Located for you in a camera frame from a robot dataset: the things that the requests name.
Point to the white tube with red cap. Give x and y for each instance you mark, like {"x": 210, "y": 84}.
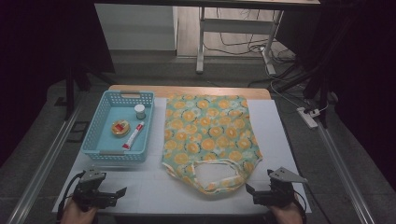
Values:
{"x": 133, "y": 135}

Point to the white table mat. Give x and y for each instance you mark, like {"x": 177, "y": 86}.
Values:
{"x": 277, "y": 140}

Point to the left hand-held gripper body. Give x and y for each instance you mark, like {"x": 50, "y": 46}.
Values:
{"x": 90, "y": 193}

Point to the round yellow tin red label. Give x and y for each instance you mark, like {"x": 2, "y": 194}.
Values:
{"x": 120, "y": 128}

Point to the grey cabinet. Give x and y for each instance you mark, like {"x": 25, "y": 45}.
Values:
{"x": 135, "y": 28}

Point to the light blue plastic basket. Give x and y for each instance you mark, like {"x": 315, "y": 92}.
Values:
{"x": 120, "y": 137}

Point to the person's left hand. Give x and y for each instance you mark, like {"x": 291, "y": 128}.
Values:
{"x": 76, "y": 215}

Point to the person's right hand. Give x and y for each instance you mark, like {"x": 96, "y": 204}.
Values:
{"x": 286, "y": 214}

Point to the aluminium rail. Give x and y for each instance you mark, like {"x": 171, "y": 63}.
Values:
{"x": 43, "y": 168}
{"x": 345, "y": 174}

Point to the small white-capped jar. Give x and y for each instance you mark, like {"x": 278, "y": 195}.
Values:
{"x": 140, "y": 111}

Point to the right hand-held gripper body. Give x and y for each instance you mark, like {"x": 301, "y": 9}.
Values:
{"x": 280, "y": 194}

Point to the white desk with metal legs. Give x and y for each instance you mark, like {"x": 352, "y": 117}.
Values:
{"x": 236, "y": 26}

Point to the black floor bracket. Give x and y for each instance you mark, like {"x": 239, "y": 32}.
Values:
{"x": 78, "y": 131}

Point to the white power strip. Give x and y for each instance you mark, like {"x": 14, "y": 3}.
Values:
{"x": 307, "y": 117}

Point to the orange print cloth bag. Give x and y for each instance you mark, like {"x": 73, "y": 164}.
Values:
{"x": 208, "y": 137}

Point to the black metal stand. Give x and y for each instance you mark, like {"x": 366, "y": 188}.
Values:
{"x": 320, "y": 90}
{"x": 70, "y": 93}

